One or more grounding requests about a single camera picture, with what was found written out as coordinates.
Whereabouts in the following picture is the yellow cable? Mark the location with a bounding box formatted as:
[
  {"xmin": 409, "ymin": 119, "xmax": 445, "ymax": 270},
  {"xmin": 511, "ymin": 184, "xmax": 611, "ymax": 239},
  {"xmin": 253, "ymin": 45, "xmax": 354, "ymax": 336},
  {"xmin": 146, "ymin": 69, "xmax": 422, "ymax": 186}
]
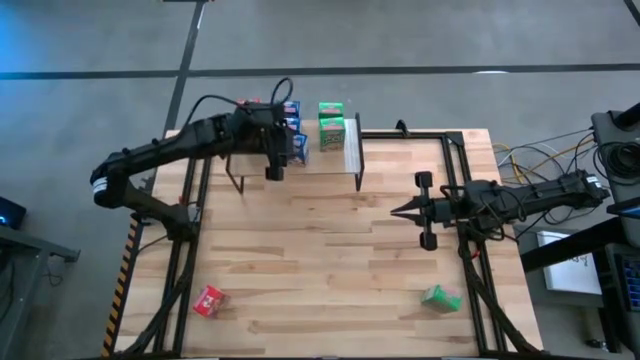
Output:
[{"xmin": 498, "ymin": 135, "xmax": 597, "ymax": 185}]

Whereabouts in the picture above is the dark equipment stand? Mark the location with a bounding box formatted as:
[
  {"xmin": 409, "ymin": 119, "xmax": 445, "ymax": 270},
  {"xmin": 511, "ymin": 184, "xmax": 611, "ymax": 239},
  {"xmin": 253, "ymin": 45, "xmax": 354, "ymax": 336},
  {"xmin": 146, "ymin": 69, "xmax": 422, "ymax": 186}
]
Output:
[{"xmin": 589, "ymin": 107, "xmax": 640, "ymax": 221}]

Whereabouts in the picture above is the yellow black hazard tape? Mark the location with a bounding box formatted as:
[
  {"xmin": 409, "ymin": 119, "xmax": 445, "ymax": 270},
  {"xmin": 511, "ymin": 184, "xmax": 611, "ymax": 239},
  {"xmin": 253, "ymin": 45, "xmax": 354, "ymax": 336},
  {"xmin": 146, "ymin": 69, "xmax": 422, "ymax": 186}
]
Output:
[{"xmin": 101, "ymin": 215, "xmax": 144, "ymax": 359}]

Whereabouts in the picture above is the black metal bar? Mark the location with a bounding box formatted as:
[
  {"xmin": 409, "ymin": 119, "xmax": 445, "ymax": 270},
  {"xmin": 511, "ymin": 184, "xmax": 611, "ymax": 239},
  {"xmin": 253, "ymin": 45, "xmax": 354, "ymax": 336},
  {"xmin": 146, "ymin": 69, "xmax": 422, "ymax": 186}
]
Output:
[{"xmin": 518, "ymin": 214, "xmax": 640, "ymax": 274}]

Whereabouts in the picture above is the black device blue light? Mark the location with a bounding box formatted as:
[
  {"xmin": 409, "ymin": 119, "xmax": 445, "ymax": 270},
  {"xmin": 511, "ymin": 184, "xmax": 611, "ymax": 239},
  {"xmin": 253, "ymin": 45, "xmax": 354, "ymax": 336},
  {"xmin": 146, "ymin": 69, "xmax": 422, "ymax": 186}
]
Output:
[{"xmin": 0, "ymin": 195, "xmax": 28, "ymax": 231}]

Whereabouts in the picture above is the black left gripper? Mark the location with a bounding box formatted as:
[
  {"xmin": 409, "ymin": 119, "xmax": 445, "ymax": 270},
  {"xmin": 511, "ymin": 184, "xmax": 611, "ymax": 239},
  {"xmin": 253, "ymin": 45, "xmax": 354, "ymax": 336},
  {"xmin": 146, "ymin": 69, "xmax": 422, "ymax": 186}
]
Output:
[{"xmin": 233, "ymin": 102, "xmax": 295, "ymax": 182}]

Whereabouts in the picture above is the black pole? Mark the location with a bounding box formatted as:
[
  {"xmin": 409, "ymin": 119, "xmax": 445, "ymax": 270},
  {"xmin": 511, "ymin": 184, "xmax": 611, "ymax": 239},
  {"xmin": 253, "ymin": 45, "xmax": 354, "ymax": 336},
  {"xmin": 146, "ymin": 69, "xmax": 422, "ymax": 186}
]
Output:
[{"xmin": 613, "ymin": 101, "xmax": 640, "ymax": 129}]

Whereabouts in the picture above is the grey metal table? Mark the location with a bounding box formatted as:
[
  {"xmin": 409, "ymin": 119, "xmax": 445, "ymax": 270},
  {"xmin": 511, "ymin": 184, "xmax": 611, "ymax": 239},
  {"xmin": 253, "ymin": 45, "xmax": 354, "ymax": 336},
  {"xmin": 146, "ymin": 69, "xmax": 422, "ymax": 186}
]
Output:
[{"xmin": 0, "ymin": 223, "xmax": 82, "ymax": 360}]

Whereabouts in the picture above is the green Apple Jacks cereal box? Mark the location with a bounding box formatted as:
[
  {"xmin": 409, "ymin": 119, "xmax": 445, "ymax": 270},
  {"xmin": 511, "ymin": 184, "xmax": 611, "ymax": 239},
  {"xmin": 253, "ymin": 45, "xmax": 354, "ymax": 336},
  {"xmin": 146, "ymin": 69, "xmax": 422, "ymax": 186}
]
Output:
[
  {"xmin": 318, "ymin": 116, "xmax": 347, "ymax": 153},
  {"xmin": 318, "ymin": 101, "xmax": 345, "ymax": 119},
  {"xmin": 420, "ymin": 284, "xmax": 464, "ymax": 315}
]

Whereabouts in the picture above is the black coiled cable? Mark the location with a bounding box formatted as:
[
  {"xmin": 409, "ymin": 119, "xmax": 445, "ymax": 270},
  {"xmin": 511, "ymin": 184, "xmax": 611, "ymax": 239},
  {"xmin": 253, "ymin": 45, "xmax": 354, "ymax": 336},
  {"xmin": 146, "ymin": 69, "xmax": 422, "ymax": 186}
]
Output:
[{"xmin": 593, "ymin": 140, "xmax": 640, "ymax": 180}]

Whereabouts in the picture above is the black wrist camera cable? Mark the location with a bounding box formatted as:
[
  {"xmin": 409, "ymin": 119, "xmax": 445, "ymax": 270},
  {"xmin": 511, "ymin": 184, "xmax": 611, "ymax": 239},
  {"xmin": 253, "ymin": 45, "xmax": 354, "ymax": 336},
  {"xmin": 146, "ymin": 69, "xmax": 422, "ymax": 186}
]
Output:
[{"xmin": 183, "ymin": 76, "xmax": 295, "ymax": 129}]

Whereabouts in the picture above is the black aluminium table frame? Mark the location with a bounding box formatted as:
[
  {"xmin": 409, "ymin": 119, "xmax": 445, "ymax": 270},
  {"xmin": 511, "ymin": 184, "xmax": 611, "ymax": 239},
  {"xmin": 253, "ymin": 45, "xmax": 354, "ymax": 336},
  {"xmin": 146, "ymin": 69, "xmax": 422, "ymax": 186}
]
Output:
[{"xmin": 127, "ymin": 130, "xmax": 544, "ymax": 359}]

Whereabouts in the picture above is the dark keypad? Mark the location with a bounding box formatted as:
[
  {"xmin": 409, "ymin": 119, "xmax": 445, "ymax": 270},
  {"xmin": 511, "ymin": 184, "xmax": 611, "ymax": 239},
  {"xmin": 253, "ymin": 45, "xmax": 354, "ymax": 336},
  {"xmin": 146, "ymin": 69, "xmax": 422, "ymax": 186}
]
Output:
[{"xmin": 613, "ymin": 251, "xmax": 640, "ymax": 314}]

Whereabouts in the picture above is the white tablet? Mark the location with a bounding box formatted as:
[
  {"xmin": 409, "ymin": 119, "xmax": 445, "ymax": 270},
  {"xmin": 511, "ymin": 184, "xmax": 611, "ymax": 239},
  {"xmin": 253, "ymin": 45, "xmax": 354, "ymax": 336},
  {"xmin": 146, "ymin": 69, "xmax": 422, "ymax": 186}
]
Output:
[{"xmin": 536, "ymin": 229, "xmax": 605, "ymax": 297}]

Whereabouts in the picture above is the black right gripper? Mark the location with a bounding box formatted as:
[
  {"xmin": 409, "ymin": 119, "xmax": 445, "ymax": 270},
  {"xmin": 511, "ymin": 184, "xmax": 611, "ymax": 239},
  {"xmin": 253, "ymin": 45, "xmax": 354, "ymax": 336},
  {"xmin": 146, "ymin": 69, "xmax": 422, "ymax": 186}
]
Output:
[{"xmin": 389, "ymin": 170, "xmax": 470, "ymax": 253}]

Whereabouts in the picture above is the wooden shelf black metal frame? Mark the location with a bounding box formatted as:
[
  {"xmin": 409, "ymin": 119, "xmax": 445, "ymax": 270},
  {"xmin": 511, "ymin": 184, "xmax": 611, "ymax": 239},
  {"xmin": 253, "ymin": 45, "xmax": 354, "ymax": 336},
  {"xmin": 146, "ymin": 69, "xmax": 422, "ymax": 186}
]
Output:
[{"xmin": 224, "ymin": 112, "xmax": 365, "ymax": 195}]

